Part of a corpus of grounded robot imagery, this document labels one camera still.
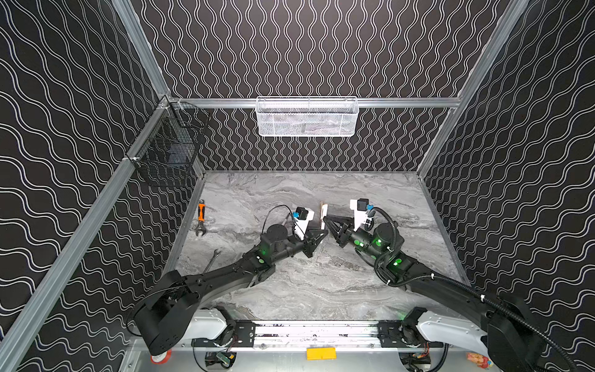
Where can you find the yellow label block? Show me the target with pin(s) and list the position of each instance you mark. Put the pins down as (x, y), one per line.
(321, 354)

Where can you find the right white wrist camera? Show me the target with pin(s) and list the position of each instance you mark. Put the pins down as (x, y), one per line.
(360, 208)

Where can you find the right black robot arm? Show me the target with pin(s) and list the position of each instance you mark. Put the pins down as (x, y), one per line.
(512, 339)

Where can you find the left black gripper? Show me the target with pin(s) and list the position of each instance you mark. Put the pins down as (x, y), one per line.
(307, 241)

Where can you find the white wire mesh basket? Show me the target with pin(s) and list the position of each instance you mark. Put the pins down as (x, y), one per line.
(303, 116)

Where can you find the black wire mesh basket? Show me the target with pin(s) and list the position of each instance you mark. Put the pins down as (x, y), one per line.
(170, 156)

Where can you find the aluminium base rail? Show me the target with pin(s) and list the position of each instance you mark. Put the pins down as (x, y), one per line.
(278, 335)

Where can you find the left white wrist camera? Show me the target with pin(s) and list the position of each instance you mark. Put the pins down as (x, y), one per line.
(301, 218)

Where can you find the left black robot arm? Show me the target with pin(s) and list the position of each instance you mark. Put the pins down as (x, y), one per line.
(163, 317)

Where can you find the red yellow small toy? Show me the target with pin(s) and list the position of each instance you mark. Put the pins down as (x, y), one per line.
(479, 360)

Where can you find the silver combination wrench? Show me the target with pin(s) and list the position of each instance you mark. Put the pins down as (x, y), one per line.
(212, 260)

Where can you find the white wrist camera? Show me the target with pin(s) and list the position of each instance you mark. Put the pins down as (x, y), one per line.
(360, 208)
(301, 218)

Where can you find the orange handled adjustable wrench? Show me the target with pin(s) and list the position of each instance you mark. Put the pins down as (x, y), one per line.
(200, 229)

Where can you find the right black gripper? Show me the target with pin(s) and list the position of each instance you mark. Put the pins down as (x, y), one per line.
(347, 232)

